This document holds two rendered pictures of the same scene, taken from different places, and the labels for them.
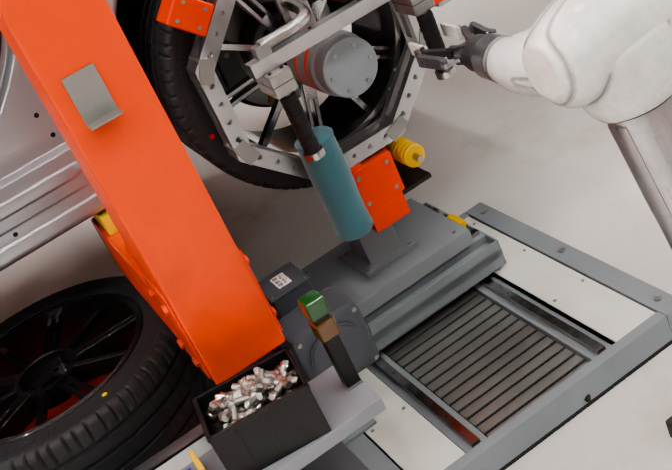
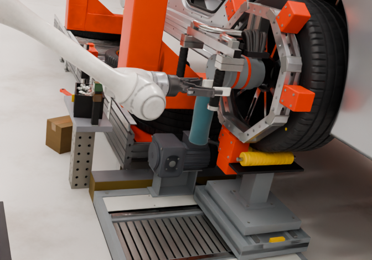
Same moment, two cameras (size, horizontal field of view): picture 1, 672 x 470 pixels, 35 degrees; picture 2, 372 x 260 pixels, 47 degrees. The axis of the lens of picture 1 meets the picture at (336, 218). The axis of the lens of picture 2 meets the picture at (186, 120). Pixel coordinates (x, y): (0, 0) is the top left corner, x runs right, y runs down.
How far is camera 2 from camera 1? 2.53 m
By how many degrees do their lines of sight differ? 73
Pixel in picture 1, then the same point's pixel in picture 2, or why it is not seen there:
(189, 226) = (125, 40)
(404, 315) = (209, 210)
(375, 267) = (234, 193)
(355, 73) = (212, 73)
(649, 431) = not seen: outside the picture
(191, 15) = (229, 9)
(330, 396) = not seen: hidden behind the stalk
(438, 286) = (220, 221)
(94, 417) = not seen: hidden behind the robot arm
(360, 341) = (155, 160)
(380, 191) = (224, 150)
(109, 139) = not seen: outside the picture
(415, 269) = (226, 206)
